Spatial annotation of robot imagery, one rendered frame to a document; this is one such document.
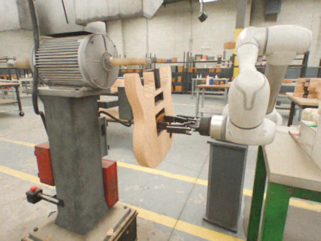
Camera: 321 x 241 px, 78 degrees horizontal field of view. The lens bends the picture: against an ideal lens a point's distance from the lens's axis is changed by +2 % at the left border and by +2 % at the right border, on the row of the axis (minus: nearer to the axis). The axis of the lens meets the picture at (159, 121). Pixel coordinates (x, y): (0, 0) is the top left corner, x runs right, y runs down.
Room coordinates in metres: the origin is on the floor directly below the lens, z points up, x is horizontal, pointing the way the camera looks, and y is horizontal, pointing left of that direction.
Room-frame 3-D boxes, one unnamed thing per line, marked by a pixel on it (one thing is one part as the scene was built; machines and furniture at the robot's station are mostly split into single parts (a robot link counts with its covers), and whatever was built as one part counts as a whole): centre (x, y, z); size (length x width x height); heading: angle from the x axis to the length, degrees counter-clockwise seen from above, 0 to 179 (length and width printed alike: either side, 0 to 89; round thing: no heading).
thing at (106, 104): (1.19, 0.27, 1.02); 0.19 x 0.04 x 0.04; 156
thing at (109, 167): (1.23, 0.42, 0.49); 0.25 x 0.12 x 0.37; 66
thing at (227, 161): (1.45, -0.55, 0.35); 0.28 x 0.28 x 0.70; 59
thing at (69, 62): (1.06, 0.42, 1.25); 0.41 x 0.27 x 0.26; 66
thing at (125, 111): (1.24, 0.25, 0.99); 0.24 x 0.21 x 0.26; 66
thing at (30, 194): (1.04, 0.69, 0.46); 0.25 x 0.07 x 0.08; 66
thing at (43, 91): (1.08, 0.49, 1.11); 0.36 x 0.24 x 0.04; 66
